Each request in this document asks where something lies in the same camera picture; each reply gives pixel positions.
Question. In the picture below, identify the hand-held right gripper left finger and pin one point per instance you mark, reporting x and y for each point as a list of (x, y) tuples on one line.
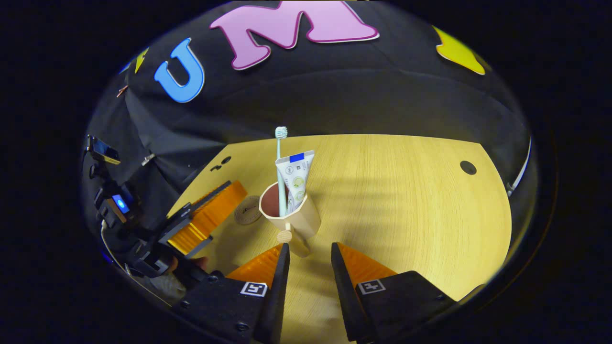
[(277, 286)]

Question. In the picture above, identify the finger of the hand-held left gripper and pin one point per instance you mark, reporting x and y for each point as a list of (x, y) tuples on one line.
[(210, 220), (213, 193)]

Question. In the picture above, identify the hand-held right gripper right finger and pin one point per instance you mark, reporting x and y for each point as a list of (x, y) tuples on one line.
[(344, 286)]

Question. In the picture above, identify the round brown coaster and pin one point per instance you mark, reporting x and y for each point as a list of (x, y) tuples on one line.
[(245, 212)]

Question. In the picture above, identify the beige cup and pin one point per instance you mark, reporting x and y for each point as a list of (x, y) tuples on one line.
[(299, 222)]

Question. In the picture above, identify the pale green toothbrush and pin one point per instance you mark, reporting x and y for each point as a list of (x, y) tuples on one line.
[(280, 167)]

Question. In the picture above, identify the white toothpaste tube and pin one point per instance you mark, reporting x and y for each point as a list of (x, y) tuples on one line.
[(297, 177)]

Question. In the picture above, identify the wooden desktop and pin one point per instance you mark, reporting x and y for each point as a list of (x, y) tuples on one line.
[(406, 215)]

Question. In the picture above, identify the silver metal clip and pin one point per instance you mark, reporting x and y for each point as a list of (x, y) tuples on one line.
[(148, 159)]

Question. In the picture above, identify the copper metal clip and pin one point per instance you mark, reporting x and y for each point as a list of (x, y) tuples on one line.
[(122, 91)]

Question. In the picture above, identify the black backdrop cloth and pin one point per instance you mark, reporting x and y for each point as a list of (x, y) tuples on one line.
[(382, 95)]

